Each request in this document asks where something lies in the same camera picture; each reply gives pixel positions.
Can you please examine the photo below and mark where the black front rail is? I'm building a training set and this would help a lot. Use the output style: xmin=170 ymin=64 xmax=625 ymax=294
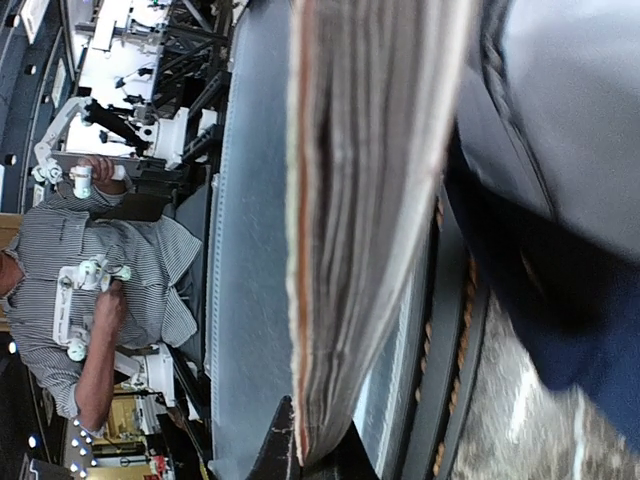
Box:
xmin=399 ymin=191 xmax=489 ymax=479

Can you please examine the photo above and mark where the pink illustrated paperback book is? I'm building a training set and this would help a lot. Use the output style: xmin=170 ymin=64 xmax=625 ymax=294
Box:
xmin=286 ymin=1 xmax=479 ymax=466

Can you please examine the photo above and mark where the navy blue student backpack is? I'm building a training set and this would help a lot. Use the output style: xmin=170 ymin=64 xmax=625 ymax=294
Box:
xmin=446 ymin=1 xmax=639 ymax=449

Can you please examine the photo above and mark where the white teleoperation controller device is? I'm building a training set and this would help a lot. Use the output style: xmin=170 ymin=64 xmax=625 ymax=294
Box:
xmin=52 ymin=255 xmax=132 ymax=362

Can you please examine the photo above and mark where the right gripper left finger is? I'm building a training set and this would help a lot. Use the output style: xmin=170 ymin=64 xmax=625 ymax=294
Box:
xmin=247 ymin=396 xmax=301 ymax=480

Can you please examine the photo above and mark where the operator in striped shirt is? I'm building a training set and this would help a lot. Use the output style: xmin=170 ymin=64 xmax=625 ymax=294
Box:
xmin=1 ymin=157 xmax=201 ymax=434

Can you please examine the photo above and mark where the white slotted cable duct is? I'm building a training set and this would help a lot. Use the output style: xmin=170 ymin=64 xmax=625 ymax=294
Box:
xmin=205 ymin=71 xmax=232 ymax=424

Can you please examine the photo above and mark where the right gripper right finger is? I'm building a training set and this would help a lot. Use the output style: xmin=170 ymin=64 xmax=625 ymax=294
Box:
xmin=344 ymin=422 xmax=379 ymax=480

